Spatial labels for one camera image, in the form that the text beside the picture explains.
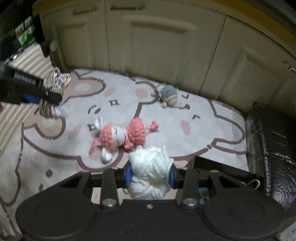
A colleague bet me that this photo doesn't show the white yarn ball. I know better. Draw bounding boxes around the white yarn ball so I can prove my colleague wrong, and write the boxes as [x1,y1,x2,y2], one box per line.
[127,146,174,200]

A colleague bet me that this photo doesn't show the silver patterned pouch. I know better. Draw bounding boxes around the silver patterned pouch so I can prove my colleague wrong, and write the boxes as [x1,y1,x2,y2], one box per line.
[38,67,71,119]

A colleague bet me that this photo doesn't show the pink crochet bunny doll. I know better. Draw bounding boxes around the pink crochet bunny doll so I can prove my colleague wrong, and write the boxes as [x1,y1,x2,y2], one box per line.
[89,118,159,163]

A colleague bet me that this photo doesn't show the grey crochet doll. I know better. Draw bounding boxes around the grey crochet doll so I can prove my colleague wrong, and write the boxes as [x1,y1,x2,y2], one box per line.
[151,83,181,108]

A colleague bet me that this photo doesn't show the blue brown crochet item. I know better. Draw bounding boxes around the blue brown crochet item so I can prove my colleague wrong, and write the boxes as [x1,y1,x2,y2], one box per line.
[199,188,210,204]

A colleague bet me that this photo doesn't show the cartoon printed bed sheet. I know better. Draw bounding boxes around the cartoon printed bed sheet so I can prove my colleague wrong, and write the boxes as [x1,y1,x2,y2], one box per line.
[1,69,248,237]

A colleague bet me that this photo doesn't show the black storage box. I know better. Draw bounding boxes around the black storage box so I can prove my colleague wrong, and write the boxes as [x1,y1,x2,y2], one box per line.
[184,155,266,207]

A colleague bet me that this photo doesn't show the black wrapped cushion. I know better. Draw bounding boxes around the black wrapped cushion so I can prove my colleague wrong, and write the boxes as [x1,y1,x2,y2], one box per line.
[245,102,295,217]

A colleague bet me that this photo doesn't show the white cabinet doors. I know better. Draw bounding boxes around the white cabinet doors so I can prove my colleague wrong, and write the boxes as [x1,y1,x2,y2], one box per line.
[33,1,295,114]

